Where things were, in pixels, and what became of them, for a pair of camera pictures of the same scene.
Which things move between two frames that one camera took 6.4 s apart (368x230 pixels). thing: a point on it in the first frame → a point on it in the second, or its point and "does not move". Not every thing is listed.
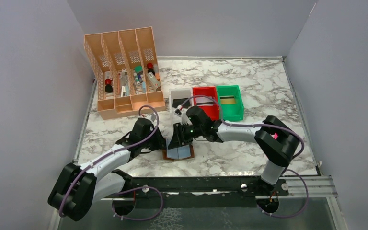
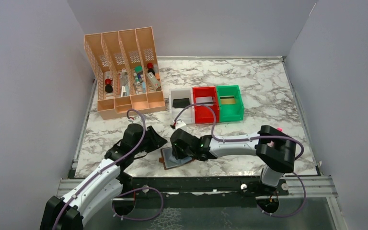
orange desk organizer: x=125 y=65 does not move
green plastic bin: x=231 y=112 does not move
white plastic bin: x=179 y=93 does not move
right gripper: x=178 y=138 → x=177 y=154
